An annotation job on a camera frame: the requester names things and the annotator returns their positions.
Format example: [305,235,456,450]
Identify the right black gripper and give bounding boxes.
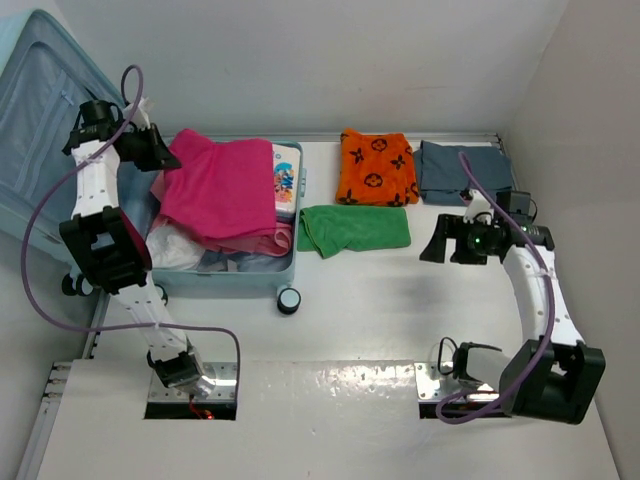
[420,213,497,265]

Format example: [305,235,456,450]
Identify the pink hoodie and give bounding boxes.
[149,174,295,258]

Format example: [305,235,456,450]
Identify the magenta pants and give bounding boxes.
[159,129,277,241]

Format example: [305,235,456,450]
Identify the grey blue cloth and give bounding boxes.
[413,141,515,206]

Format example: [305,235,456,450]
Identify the white drawstring bag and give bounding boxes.
[146,224,205,270]

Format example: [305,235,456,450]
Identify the orange patterned towel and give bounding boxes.
[335,128,420,207]

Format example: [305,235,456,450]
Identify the green towel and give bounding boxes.
[297,205,411,259]

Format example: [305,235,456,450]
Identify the white first aid case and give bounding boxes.
[272,143,301,223]

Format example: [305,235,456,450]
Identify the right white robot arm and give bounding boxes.
[420,189,606,425]

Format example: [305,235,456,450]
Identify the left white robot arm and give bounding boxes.
[59,100,215,398]

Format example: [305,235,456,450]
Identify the suitcase wheel front left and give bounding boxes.
[155,285,168,305]

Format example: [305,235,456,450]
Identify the suitcase wheel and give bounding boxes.
[277,286,302,315]
[61,274,94,297]
[155,285,168,305]

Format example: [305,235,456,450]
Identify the light blue open suitcase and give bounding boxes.
[1,9,295,293]

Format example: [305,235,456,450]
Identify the suitcase wheel far left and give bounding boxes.
[61,274,94,297]

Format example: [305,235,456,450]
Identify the suitcase wheel front right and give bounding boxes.
[277,286,302,315]

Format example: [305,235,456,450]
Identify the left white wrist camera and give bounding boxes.
[123,97,154,130]

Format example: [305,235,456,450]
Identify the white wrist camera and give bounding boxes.
[460,189,494,225]
[123,97,154,130]

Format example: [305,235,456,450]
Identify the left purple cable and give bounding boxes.
[19,64,242,401]

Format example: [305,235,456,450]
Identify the purple cable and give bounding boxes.
[19,64,242,401]
[434,151,557,426]

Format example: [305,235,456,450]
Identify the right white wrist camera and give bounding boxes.
[460,189,494,225]

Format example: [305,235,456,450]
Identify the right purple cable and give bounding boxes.
[434,151,557,426]

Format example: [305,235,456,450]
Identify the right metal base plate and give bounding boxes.
[414,362,499,406]

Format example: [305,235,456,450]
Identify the metal base plate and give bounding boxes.
[147,362,240,402]
[414,362,499,406]

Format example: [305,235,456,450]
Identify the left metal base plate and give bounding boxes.
[147,362,240,402]

